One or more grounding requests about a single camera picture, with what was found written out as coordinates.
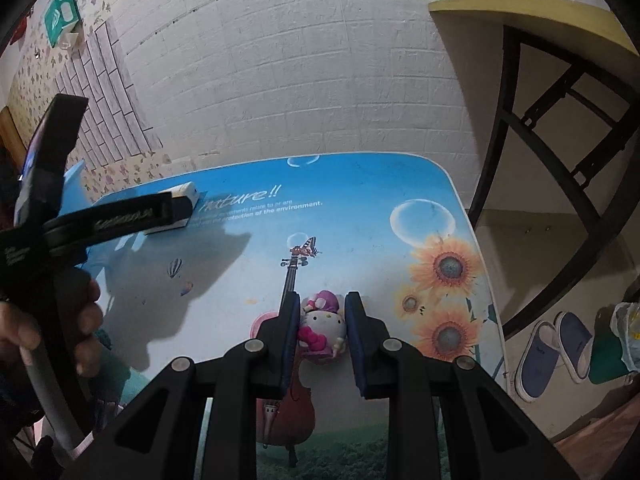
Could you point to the yellow side table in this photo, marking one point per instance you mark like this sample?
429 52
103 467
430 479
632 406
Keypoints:
525 10

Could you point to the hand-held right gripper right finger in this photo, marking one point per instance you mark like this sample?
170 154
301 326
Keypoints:
358 345

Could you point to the light blue plastic basin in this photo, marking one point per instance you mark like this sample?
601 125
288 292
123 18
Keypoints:
75 177

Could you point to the pink cat figurine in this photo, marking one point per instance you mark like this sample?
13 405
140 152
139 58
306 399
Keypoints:
325 322

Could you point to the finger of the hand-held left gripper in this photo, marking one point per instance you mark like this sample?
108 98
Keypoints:
125 220
47 160

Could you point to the blue slipper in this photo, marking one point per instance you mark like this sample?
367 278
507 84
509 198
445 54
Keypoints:
537 360
575 342

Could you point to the dark green bag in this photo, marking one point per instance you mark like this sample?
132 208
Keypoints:
605 360

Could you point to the green wall tissue pack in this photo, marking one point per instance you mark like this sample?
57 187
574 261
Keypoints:
62 15

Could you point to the crumpled clear plastic bag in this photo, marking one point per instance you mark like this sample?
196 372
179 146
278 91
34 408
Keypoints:
627 332

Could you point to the scenery printed folding table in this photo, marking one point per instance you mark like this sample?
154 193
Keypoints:
350 220

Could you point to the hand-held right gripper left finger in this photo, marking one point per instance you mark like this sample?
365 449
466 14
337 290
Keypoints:
284 347

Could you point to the person's left hand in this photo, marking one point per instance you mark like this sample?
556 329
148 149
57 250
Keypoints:
87 325

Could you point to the yellow and white tissue pack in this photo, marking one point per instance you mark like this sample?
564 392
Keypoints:
186 190

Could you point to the red wall hanging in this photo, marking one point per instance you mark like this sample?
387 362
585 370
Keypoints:
20 25

